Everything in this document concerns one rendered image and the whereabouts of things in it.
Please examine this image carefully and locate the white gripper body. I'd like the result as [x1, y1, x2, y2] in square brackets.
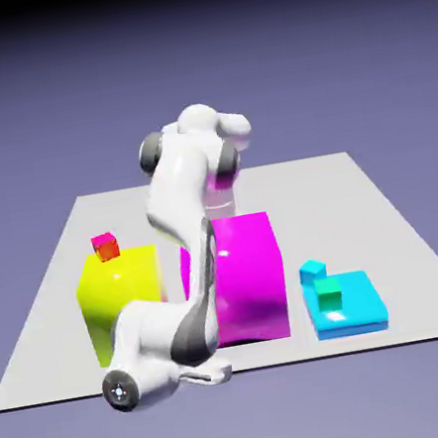
[173, 355, 236, 392]

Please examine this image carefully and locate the small green cube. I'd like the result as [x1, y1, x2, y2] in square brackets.
[313, 275, 347, 315]

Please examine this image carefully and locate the small cyan cube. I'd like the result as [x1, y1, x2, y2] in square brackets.
[296, 257, 330, 287]

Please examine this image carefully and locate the small red cube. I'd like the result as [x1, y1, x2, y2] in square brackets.
[89, 230, 123, 265]

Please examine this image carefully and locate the large magenta box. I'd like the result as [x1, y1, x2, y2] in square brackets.
[172, 209, 297, 355]

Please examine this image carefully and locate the large yellow box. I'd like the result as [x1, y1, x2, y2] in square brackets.
[69, 242, 177, 372]

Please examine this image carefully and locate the large cyan box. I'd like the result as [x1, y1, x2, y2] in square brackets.
[299, 266, 392, 344]

